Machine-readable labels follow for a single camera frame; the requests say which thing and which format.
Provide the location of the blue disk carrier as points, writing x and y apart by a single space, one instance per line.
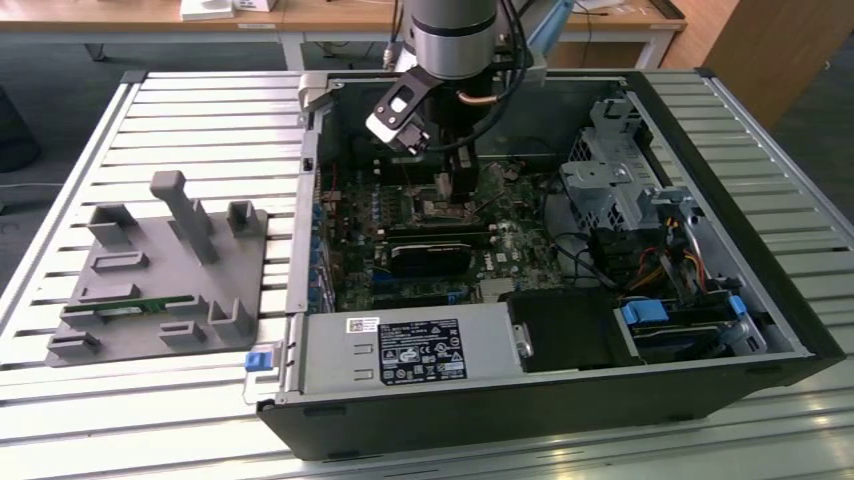
643 312

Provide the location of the black PC case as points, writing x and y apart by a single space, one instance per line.
534 425

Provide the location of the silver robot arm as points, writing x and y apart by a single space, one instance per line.
454 40

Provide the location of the white box dark print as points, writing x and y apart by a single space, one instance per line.
256 6

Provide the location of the silver coin battery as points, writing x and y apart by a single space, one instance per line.
511 173

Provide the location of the wooden desk white legs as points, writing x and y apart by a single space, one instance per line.
133 25
600 25

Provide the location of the silver disk cage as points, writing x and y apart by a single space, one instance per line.
600 175

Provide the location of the wooden cabinet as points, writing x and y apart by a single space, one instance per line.
767 50

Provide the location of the grey case latch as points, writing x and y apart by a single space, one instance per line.
313 92

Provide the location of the grey parts rack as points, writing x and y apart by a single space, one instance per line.
133 272

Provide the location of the green RAM stick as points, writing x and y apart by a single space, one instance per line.
434 236
167 303

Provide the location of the silver chipset heatsink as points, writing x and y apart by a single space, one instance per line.
500 290

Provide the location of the pale blue teach pendant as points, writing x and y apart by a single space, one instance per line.
554 25

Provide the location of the black plastic shroud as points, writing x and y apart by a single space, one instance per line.
567 330

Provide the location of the blue plastic clip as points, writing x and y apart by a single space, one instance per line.
736 307

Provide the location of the CPU socket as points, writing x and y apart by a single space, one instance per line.
412 217

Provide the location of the silver power supply unit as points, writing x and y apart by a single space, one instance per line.
333 345

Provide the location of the green motherboard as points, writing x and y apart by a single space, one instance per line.
527 240

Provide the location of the blue case latch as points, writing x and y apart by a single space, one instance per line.
259 362

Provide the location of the plain white box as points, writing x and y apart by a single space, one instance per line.
207 12

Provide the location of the black graphics card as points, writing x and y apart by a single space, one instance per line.
427 257

